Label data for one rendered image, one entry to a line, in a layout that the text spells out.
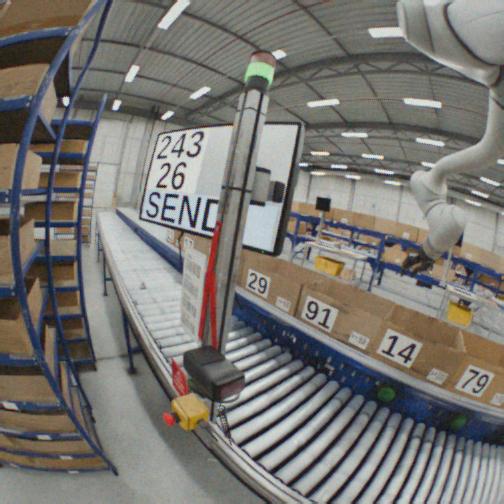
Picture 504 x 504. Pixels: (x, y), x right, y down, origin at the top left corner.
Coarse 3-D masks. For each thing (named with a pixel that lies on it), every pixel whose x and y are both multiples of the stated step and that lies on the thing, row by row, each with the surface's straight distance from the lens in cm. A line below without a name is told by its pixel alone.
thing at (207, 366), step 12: (204, 348) 42; (192, 360) 40; (204, 360) 39; (216, 360) 39; (228, 360) 40; (192, 372) 40; (204, 372) 37; (216, 372) 37; (228, 372) 37; (240, 372) 38; (192, 384) 48; (204, 384) 38; (216, 384) 35; (228, 384) 36; (240, 384) 38; (204, 396) 44; (216, 396) 37; (228, 396) 38
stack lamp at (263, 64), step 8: (256, 56) 46; (264, 56) 46; (272, 56) 47; (256, 64) 45; (264, 64) 45; (272, 64) 46; (248, 72) 45; (256, 72) 43; (264, 72) 44; (272, 72) 46
